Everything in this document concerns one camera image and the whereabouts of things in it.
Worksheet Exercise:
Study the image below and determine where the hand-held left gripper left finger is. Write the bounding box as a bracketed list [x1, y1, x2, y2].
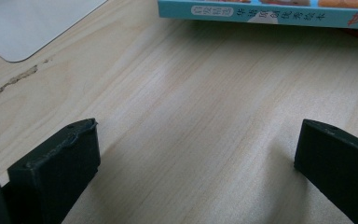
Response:
[7, 118, 102, 224]

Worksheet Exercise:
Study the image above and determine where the white sheet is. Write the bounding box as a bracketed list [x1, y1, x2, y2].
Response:
[0, 0, 108, 63]

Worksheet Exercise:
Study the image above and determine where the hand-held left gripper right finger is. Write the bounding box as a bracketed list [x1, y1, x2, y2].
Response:
[294, 119, 358, 224]

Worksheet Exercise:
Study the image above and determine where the blue animal picture book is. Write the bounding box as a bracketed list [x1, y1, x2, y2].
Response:
[158, 0, 358, 31]

